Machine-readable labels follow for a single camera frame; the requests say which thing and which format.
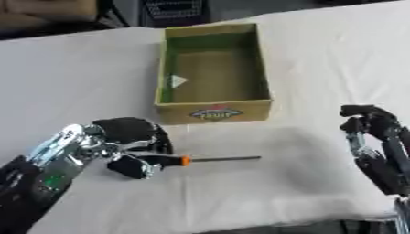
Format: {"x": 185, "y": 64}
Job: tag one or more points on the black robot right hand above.
{"x": 384, "y": 158}

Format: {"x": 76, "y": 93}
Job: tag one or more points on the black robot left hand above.
{"x": 127, "y": 131}

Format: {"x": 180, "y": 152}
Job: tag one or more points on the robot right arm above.
{"x": 404, "y": 213}

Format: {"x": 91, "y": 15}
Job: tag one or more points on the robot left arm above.
{"x": 45, "y": 170}

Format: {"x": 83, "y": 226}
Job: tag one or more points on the tan cardboard box green inside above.
{"x": 213, "y": 82}

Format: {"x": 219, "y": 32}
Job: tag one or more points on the brown cardboard box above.
{"x": 45, "y": 13}

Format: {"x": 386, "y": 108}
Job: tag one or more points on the black and orange screwdriver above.
{"x": 184, "y": 159}

